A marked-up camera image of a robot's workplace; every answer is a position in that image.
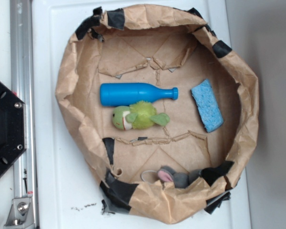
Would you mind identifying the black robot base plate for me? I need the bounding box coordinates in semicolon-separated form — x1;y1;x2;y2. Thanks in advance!
0;82;26;178

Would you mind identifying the blue plastic bottle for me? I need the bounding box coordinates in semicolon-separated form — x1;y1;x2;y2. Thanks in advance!
100;83;179;106

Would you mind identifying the grey plush mouse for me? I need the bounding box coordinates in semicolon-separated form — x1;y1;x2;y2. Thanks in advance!
140;166;204;188

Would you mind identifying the green plush animal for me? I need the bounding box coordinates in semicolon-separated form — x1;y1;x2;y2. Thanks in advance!
112;101;170;131

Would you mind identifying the brown paper bag basin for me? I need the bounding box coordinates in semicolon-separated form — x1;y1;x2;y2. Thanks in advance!
55;4;259;224

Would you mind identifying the blue sponge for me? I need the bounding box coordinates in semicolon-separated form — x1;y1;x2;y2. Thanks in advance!
191;79;224;133

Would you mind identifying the white tray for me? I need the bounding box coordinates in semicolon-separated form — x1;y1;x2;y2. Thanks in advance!
32;0;251;229

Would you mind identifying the aluminium frame rail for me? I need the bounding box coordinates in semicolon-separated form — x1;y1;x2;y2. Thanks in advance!
9;0;40;229

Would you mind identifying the metal corner bracket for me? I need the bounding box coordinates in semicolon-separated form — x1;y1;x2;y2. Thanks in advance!
4;197;35;229

